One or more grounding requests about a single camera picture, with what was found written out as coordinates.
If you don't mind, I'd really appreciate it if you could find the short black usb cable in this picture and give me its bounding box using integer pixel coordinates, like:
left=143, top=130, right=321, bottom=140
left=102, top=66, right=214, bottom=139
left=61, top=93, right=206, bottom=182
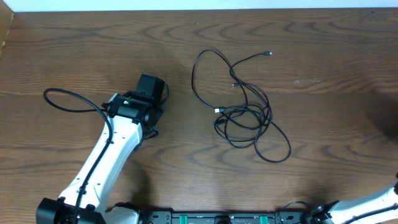
left=213, top=82, right=273, bottom=131

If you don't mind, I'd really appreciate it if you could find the long black usb cable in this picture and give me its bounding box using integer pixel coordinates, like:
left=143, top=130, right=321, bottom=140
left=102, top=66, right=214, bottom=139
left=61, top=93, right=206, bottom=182
left=192, top=49, right=292, bottom=164

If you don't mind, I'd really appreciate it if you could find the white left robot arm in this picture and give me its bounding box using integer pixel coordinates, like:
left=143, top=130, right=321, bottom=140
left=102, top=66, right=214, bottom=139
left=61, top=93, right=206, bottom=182
left=35, top=90, right=166, bottom=223

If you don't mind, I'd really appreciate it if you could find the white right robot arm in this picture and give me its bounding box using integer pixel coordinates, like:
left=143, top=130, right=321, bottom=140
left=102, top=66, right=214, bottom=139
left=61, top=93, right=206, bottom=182
left=302, top=182, right=397, bottom=224

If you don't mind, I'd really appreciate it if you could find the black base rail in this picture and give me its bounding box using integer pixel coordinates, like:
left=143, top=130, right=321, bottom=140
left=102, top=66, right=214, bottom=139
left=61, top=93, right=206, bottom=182
left=105, top=202, right=308, bottom=224

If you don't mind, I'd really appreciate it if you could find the black left camera cable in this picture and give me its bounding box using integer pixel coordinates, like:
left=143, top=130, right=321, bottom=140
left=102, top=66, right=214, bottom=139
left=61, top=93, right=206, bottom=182
left=43, top=88, right=114, bottom=224

